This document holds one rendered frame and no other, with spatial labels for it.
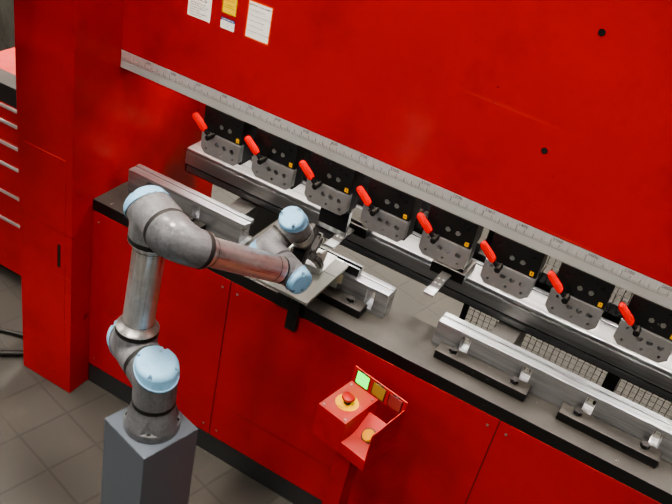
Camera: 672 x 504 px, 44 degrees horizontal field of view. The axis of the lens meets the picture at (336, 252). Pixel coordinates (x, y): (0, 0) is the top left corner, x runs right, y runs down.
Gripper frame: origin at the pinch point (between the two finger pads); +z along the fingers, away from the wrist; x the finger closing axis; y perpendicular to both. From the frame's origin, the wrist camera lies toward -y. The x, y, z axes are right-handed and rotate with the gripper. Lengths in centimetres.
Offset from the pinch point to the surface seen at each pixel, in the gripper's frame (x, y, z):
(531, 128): -50, 46, -46
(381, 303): -23.5, 0.3, 10.4
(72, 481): 56, -98, 48
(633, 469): -110, -14, 6
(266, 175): 23.9, 18.2, -9.5
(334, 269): -6.7, 2.4, 3.0
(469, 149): -36, 39, -37
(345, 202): -4.5, 19.2, -12.6
